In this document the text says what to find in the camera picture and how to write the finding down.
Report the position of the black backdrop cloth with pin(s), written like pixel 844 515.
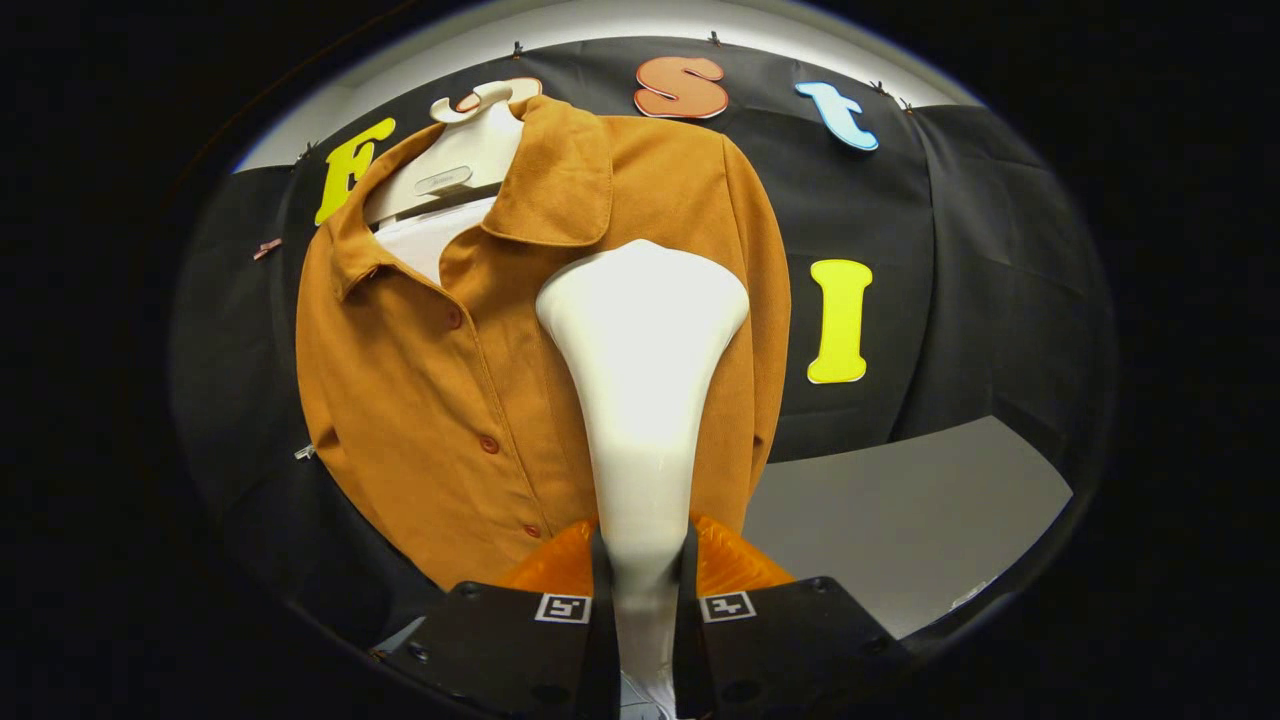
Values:
pixel 950 250

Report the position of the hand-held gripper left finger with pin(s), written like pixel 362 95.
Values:
pixel 520 650

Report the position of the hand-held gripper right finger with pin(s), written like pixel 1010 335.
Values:
pixel 790 650

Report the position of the white garment steamer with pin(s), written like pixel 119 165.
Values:
pixel 640 400

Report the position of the grey drawer cabinet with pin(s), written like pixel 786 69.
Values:
pixel 900 520

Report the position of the small red clip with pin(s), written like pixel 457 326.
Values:
pixel 267 248

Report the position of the white clothes hanger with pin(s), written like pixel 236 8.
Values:
pixel 460 160

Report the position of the white garment form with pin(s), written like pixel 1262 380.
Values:
pixel 430 240

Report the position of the brown button-up shirt clothes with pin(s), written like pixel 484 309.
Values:
pixel 430 400

